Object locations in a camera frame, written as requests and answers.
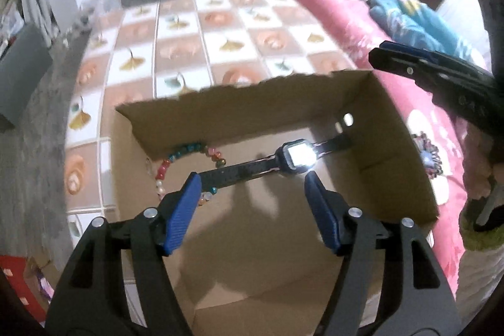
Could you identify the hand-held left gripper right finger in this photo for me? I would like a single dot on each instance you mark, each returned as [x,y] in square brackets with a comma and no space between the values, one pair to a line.
[323,214]

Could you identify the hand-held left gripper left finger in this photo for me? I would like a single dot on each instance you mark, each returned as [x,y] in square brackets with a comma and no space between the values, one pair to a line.
[183,208]

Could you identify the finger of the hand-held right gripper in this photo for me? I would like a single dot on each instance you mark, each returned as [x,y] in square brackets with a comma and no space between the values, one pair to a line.
[433,56]
[464,96]

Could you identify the brown cardboard box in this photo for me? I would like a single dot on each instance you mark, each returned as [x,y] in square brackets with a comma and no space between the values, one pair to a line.
[271,241]

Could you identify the black smartwatch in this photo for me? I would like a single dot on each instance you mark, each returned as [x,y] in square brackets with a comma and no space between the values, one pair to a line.
[296,157]

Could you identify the blue patterned blanket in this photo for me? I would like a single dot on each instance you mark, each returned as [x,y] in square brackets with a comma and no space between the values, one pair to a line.
[421,21]

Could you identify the pink floral blanket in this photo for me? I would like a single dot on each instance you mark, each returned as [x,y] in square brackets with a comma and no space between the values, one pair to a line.
[425,131]

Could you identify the leaf patterned tablecloth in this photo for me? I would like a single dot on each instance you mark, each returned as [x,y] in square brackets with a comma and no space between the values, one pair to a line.
[204,37]

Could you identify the red box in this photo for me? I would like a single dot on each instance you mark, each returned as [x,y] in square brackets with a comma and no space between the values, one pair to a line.
[15,288]

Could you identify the grey cabinet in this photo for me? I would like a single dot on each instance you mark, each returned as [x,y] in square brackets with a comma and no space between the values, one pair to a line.
[23,72]

